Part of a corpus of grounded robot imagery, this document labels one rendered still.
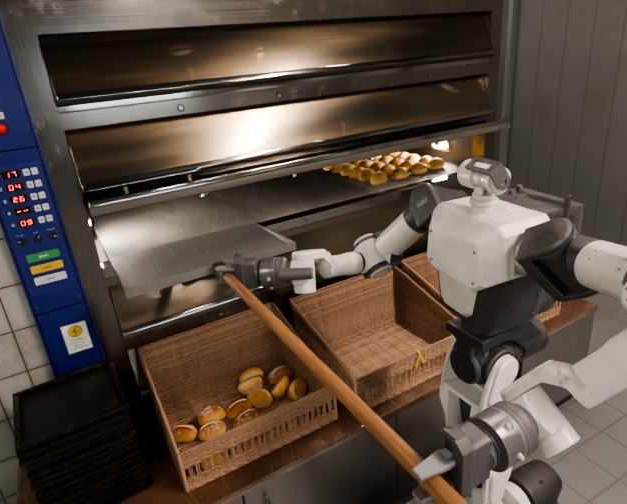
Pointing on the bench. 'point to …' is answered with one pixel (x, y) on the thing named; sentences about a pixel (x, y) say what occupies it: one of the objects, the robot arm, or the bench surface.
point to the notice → (76, 337)
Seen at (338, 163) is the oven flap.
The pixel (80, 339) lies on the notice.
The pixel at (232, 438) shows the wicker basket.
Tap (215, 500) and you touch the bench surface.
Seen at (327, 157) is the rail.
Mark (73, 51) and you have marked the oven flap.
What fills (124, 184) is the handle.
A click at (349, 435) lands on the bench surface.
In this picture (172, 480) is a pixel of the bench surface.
